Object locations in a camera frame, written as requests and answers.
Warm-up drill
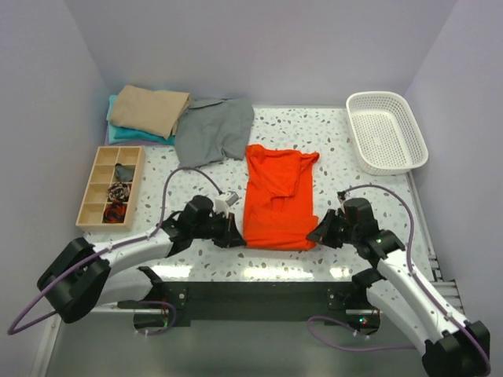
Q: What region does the black white patterned item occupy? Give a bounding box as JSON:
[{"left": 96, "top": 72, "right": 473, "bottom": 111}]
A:
[{"left": 107, "top": 182, "right": 130, "bottom": 202}]

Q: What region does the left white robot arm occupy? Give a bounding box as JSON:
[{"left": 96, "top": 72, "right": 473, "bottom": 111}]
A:
[{"left": 37, "top": 192, "right": 246, "bottom": 324}]

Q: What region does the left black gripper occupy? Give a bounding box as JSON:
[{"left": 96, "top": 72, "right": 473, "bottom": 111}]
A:
[{"left": 191, "top": 210, "right": 245, "bottom": 249}]

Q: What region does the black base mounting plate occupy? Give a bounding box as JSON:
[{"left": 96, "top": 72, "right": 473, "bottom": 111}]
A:
[{"left": 117, "top": 280, "right": 395, "bottom": 329}]

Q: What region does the grey folded t-shirt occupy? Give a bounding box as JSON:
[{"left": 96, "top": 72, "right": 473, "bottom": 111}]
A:
[{"left": 174, "top": 99, "right": 255, "bottom": 167}]

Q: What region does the orange t-shirt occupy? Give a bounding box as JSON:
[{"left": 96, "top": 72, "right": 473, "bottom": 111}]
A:
[{"left": 243, "top": 145, "right": 320, "bottom": 251}]

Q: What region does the aluminium rail frame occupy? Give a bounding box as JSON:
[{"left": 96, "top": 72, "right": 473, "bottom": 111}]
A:
[{"left": 39, "top": 172, "right": 468, "bottom": 377}]

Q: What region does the red black patterned item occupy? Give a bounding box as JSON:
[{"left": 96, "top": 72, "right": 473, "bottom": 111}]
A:
[{"left": 103, "top": 201, "right": 127, "bottom": 224}]

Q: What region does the wooden compartment tray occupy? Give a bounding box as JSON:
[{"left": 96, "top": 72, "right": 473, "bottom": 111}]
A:
[{"left": 76, "top": 146, "right": 145, "bottom": 232}]

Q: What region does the beige folded t-shirt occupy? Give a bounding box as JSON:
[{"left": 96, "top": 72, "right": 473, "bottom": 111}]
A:
[{"left": 109, "top": 85, "right": 191, "bottom": 139}]

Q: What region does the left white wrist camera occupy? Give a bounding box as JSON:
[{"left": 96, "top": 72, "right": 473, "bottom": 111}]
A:
[{"left": 214, "top": 192, "right": 239, "bottom": 217}]

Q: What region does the grey item in tray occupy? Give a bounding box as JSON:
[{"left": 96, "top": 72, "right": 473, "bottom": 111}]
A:
[{"left": 114, "top": 163, "right": 134, "bottom": 183}]

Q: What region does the white plastic basket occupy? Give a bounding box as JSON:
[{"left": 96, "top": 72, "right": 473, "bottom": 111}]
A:
[{"left": 346, "top": 91, "right": 429, "bottom": 176}]

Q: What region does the teal folded t-shirt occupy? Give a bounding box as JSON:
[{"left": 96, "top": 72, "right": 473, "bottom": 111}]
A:
[{"left": 105, "top": 95, "right": 175, "bottom": 146}]

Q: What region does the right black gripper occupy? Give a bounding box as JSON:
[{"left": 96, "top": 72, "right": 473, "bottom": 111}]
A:
[{"left": 307, "top": 210, "right": 358, "bottom": 249}]

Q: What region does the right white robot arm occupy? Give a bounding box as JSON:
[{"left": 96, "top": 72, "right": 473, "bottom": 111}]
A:
[{"left": 307, "top": 198, "right": 490, "bottom": 376}]

